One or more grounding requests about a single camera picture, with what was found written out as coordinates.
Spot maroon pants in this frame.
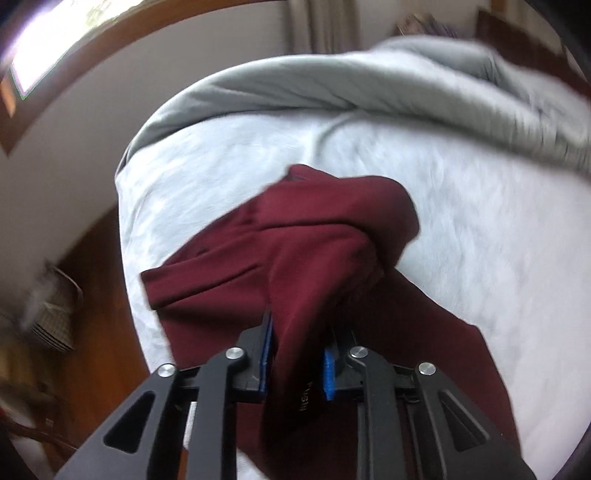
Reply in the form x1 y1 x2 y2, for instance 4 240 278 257
140 164 525 480

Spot window with wooden frame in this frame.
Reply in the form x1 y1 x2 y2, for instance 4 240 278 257
0 0 289 158

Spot bed with pale blue sheet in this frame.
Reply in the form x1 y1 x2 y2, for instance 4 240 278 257
113 108 591 480

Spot beige curtain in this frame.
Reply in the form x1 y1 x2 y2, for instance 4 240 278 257
284 0 366 57

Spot grey duvet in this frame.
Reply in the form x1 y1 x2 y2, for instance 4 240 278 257
117 36 591 178

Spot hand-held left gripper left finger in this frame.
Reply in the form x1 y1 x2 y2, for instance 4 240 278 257
54 310 277 480

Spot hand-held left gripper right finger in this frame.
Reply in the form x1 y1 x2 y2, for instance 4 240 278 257
322 325 539 480

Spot dark wooden headboard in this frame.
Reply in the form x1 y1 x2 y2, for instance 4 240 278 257
475 8 574 88

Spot patterned cloth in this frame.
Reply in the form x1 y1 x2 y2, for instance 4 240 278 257
396 13 459 38

